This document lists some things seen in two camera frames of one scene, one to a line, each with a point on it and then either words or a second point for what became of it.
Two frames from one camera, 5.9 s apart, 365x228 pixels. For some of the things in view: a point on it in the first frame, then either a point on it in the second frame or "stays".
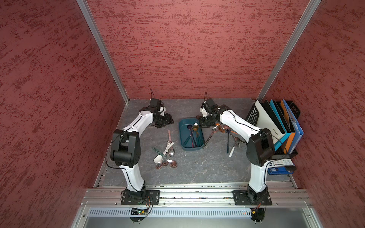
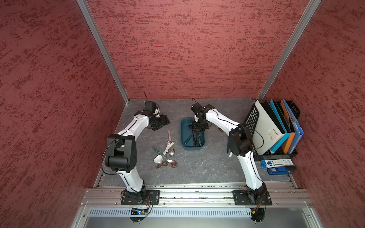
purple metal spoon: x=190 y=127 stays
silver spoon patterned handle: x=214 y=130 to x=199 y=139
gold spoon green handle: x=194 y=129 stays
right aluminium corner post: x=307 y=15 stays
